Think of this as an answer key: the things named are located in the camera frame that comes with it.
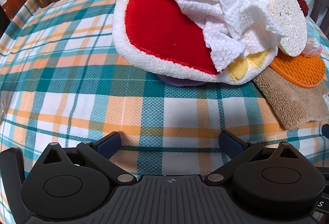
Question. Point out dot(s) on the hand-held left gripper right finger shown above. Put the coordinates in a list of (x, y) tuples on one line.
[(230, 143)]

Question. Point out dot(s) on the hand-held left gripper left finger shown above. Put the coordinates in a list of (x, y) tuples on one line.
[(110, 142)]

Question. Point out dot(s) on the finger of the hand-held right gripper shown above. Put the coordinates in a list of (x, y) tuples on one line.
[(326, 131)]

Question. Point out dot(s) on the brown fluffy towel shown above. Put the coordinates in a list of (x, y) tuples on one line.
[(290, 103)]

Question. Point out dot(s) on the orange silicone honeycomb mat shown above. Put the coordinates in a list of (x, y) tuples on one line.
[(300, 72)]

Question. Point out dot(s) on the purple soft cloth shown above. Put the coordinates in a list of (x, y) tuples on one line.
[(177, 82)]

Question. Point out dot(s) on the pink packet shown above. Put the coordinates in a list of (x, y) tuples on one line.
[(312, 48)]

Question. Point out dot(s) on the white round sponge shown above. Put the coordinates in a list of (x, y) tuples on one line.
[(287, 23)]

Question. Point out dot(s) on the dark red towel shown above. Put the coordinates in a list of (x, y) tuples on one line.
[(303, 7)]

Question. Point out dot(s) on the plaid tablecloth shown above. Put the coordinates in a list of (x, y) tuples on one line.
[(77, 85)]

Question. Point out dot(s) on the dark wooden chair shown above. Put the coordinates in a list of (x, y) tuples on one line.
[(321, 8)]

